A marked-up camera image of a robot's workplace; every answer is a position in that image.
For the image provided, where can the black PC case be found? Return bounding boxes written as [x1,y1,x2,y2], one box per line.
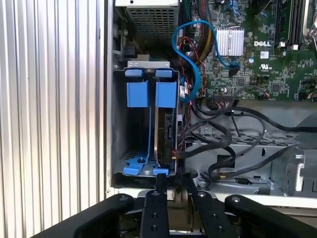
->
[104,0,317,209]

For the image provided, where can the braided power wire bundle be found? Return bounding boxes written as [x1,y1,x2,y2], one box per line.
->
[193,0,216,65]

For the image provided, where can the silver power supply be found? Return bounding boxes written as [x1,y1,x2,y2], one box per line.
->
[114,0,179,48]

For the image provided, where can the silver chipset heatsink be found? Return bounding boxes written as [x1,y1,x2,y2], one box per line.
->
[215,27,245,57]

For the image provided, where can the empty blue disk carrier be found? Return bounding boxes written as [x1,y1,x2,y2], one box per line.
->
[123,68,151,176]

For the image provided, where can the long black cable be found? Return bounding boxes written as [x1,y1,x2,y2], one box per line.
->
[193,99,317,133]

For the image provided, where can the blue disk wire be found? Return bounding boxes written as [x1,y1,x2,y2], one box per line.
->
[172,20,240,103]

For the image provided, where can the black disk power wire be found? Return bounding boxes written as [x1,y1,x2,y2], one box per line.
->
[162,119,237,180]

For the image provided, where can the metal disk bay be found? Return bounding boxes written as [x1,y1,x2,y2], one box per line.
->
[111,60,181,185]

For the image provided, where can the green motherboard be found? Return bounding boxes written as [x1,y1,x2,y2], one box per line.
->
[179,0,317,102]

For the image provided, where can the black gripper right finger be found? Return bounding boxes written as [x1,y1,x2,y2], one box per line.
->
[182,172,317,238]

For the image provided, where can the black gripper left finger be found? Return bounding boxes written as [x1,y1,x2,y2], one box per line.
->
[29,173,171,238]

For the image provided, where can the hard disk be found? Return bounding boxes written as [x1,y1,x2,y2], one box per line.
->
[152,69,179,177]

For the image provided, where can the black RAM slot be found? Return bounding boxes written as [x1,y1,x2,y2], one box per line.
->
[289,0,302,48]
[276,0,290,48]

